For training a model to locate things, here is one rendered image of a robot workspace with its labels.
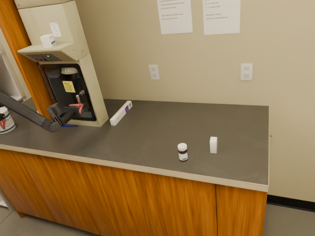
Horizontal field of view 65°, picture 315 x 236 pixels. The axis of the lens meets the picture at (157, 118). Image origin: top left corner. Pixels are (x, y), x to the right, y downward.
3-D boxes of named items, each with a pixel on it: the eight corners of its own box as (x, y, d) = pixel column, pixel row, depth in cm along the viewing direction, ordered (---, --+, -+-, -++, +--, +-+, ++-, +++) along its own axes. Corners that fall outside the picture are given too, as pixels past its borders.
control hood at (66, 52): (37, 61, 156) (31, 44, 151) (79, 59, 144) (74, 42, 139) (23, 67, 147) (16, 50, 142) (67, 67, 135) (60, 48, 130)
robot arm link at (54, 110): (48, 130, 142) (52, 132, 135) (36, 114, 138) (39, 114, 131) (66, 118, 148) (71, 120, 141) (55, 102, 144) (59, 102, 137)
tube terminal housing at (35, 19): (83, 106, 199) (48, 2, 160) (118, 108, 187) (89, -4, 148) (63, 123, 180) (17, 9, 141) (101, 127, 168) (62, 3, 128)
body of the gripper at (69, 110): (64, 105, 150) (56, 112, 144) (78, 106, 146) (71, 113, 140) (68, 114, 153) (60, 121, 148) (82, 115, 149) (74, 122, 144)
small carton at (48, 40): (48, 45, 141) (43, 34, 138) (56, 44, 141) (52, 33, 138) (43, 48, 137) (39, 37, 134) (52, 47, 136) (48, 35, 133)
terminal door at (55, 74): (61, 118, 177) (40, 63, 156) (97, 121, 165) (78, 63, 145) (60, 118, 176) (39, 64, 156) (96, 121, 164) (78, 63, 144)
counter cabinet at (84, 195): (66, 169, 284) (35, 99, 238) (259, 204, 207) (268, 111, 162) (20, 217, 232) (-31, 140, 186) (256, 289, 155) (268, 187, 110)
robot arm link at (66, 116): (58, 128, 142) (65, 126, 139) (51, 117, 139) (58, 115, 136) (66, 121, 147) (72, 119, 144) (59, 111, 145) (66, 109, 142)
